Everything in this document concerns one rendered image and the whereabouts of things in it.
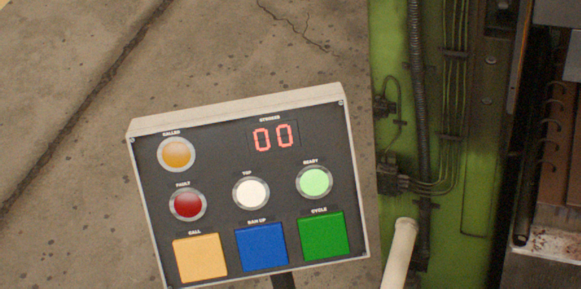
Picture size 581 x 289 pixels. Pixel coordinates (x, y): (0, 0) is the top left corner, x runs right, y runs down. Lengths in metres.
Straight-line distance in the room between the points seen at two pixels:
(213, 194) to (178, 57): 1.87
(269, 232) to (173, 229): 0.15
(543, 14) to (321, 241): 0.50
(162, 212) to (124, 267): 1.30
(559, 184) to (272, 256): 0.49
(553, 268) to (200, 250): 0.59
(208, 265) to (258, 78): 1.70
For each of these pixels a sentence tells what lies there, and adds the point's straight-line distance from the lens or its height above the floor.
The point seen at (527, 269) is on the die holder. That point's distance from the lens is 1.43.
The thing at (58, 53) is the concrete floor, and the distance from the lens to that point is 3.29.
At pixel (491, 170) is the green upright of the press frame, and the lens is 1.55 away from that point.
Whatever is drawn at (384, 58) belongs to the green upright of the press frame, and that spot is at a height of 1.12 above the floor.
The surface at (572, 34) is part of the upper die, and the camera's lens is 1.08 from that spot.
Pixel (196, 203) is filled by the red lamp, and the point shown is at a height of 1.09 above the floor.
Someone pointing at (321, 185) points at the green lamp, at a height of 1.08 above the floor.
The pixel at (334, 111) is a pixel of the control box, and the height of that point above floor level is 1.18.
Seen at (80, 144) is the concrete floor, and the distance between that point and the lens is 2.92.
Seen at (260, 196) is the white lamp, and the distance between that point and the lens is 1.25.
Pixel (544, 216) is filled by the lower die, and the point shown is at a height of 0.94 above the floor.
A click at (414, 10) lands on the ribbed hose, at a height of 1.26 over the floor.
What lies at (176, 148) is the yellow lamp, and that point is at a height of 1.17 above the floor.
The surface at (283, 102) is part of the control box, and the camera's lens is 1.22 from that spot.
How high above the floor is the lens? 2.09
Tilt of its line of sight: 49 degrees down
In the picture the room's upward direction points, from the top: 10 degrees counter-clockwise
